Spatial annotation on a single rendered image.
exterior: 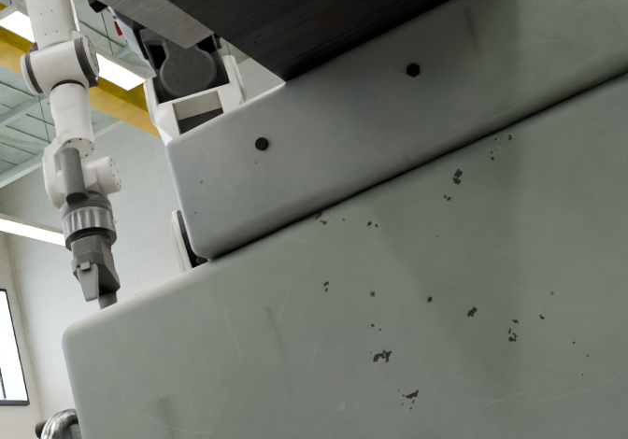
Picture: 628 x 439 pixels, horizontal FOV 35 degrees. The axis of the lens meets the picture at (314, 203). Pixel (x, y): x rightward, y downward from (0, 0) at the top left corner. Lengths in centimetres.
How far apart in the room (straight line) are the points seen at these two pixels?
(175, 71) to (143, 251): 1033
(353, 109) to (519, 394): 27
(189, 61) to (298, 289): 102
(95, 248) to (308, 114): 85
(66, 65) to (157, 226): 1020
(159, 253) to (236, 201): 1110
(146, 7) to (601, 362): 48
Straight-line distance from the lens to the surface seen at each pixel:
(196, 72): 181
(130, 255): 1221
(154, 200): 1215
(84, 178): 175
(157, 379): 91
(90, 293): 161
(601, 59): 81
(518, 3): 84
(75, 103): 186
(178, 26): 92
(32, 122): 1234
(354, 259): 83
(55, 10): 197
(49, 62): 190
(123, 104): 927
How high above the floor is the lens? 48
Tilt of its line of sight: 19 degrees up
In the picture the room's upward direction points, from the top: 18 degrees counter-clockwise
